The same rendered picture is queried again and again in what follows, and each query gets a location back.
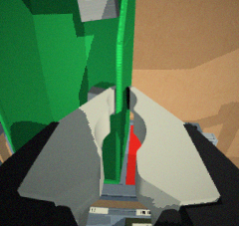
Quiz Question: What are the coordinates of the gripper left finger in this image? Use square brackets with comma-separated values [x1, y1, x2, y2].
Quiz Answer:
[0, 86, 117, 226]

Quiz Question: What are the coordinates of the green bin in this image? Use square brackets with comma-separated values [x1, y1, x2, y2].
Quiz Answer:
[0, 0, 135, 183]

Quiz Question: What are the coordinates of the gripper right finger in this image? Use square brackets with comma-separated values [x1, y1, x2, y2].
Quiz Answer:
[126, 86, 239, 226]

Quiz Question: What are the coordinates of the olive green tool case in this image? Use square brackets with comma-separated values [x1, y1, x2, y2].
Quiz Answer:
[124, 217, 151, 226]

